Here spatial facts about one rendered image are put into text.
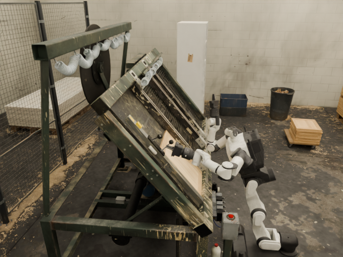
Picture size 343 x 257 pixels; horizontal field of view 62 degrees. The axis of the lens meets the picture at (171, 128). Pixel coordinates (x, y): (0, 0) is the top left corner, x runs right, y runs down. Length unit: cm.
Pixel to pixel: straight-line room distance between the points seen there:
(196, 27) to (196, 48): 39
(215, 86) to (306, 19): 257
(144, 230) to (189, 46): 441
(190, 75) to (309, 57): 303
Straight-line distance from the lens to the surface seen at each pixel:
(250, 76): 766
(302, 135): 558
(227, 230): 235
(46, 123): 219
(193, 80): 625
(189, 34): 610
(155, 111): 266
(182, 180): 238
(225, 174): 210
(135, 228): 244
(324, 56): 787
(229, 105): 674
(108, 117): 196
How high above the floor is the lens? 244
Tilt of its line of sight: 24 degrees down
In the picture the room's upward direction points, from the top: straight up
